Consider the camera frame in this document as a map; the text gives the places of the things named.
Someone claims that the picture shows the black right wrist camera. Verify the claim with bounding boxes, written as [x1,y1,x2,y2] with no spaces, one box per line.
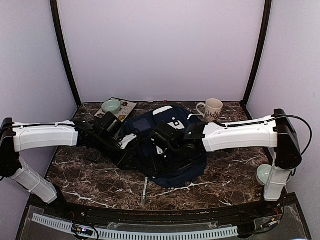
[151,122,178,151]

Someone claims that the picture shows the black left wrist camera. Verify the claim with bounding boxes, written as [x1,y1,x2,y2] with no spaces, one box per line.
[92,112,123,138]

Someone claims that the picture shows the grey slotted cable duct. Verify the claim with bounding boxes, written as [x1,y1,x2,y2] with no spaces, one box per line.
[31,213,239,240]

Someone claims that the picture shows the navy blue student backpack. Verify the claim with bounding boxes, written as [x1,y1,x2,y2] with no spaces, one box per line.
[121,105,208,188]

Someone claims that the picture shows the pale green bowl on plate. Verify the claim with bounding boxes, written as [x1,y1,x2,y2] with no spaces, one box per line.
[101,99,121,114]

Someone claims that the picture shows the square floral plate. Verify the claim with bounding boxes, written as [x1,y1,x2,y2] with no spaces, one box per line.
[94,98,137,122]

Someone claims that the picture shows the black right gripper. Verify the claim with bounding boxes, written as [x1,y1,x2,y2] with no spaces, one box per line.
[146,144,184,175]

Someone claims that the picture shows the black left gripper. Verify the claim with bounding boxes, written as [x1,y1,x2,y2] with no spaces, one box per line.
[95,134,139,171]

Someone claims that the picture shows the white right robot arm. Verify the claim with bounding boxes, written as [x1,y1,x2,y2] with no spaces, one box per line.
[150,109,305,217]

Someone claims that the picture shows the right black frame post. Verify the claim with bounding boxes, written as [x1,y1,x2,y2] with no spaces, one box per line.
[242,0,273,106]

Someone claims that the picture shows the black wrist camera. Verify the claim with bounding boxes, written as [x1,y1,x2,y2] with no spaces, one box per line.
[92,112,123,138]
[151,122,178,151]

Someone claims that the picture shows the black front rail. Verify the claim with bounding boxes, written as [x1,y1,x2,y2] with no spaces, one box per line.
[27,194,298,226]

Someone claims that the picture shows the left black frame post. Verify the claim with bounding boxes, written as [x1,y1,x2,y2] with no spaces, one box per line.
[49,0,82,107]

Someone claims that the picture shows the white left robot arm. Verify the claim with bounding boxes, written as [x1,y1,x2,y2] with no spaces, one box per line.
[0,115,140,218]

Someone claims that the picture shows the clear pen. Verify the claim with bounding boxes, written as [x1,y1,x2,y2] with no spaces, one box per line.
[140,177,149,206]

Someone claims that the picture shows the black frame post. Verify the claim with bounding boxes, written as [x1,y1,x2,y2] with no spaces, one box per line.
[49,0,82,107]
[242,0,273,106]

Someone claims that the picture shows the pale green bowl right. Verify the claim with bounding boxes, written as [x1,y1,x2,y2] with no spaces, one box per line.
[255,164,272,186]

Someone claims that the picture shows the cream floral mug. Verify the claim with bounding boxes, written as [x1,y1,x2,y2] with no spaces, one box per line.
[196,98,224,123]

